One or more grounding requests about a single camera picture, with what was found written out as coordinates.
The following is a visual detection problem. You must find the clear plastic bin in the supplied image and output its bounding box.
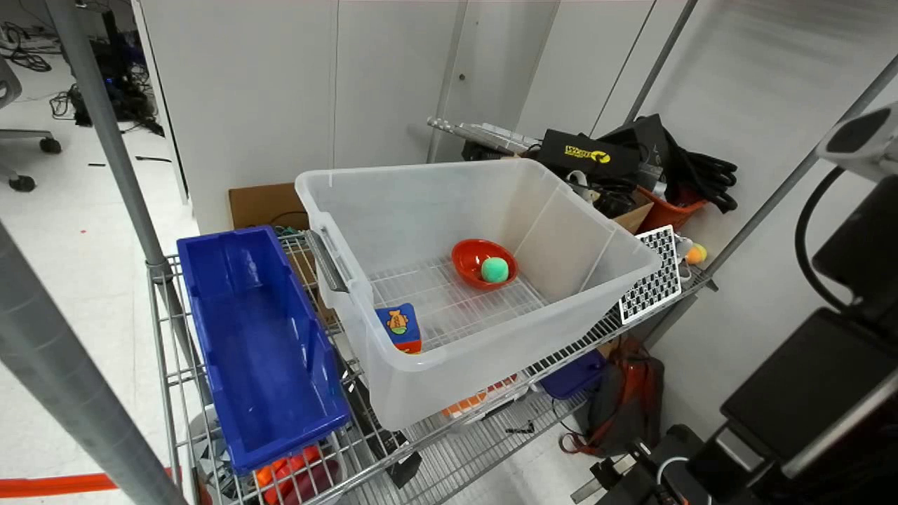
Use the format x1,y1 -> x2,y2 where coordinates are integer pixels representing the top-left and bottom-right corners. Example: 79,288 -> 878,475
294,158 -> 664,432

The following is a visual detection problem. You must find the metal wire shelf rack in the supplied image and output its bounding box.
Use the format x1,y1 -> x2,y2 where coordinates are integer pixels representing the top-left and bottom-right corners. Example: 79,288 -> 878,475
0,0 -> 898,505

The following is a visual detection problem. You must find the small open cardboard box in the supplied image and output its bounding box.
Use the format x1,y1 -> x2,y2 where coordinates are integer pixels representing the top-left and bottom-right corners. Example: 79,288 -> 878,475
612,191 -> 655,235

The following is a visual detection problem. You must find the flat cardboard box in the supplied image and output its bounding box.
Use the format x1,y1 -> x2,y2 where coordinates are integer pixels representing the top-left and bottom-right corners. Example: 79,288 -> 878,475
228,182 -> 311,232

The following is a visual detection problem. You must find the colourful soft cube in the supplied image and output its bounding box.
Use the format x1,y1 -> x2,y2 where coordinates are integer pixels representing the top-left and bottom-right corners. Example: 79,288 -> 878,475
375,303 -> 424,355

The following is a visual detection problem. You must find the blue plastic lid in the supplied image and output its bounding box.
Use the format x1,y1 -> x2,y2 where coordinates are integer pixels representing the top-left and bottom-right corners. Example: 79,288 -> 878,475
539,349 -> 608,401

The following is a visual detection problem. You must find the black and red backpack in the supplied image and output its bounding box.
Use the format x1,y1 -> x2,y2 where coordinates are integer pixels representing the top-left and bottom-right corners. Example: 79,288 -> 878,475
559,337 -> 666,458

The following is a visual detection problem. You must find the blue plastic bin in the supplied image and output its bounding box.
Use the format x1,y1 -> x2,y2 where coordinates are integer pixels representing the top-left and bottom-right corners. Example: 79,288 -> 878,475
176,225 -> 352,477

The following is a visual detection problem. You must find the red bowl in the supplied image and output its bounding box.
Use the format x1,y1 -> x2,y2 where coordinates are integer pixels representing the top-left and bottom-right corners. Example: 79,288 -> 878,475
450,238 -> 519,292

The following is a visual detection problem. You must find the office chair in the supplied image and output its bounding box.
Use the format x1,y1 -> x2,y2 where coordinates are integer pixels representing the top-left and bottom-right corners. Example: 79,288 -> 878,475
0,55 -> 63,194

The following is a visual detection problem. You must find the grey bin handle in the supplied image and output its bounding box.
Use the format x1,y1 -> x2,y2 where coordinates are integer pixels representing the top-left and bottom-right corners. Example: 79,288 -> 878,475
304,227 -> 350,294

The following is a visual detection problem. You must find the heap of orange toys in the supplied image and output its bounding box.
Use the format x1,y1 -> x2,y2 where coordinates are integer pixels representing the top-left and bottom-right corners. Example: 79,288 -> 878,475
255,445 -> 342,505

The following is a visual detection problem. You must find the black box with yellow print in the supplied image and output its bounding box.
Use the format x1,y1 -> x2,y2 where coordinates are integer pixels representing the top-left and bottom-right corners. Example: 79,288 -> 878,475
537,128 -> 642,181

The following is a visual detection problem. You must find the checkerboard calibration board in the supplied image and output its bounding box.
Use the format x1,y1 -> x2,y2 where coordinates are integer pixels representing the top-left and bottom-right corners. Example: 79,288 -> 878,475
618,224 -> 683,325

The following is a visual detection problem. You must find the black clamp mount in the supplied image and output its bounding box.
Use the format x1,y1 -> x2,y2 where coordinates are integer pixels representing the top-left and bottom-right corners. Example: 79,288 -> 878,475
570,423 -> 709,505

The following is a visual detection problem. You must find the orange plastic bin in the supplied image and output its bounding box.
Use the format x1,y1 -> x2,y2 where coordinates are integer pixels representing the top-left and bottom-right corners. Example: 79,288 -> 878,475
635,184 -> 709,234

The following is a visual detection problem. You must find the heap of black cables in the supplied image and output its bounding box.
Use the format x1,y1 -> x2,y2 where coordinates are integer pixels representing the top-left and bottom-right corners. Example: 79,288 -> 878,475
0,20 -> 166,138

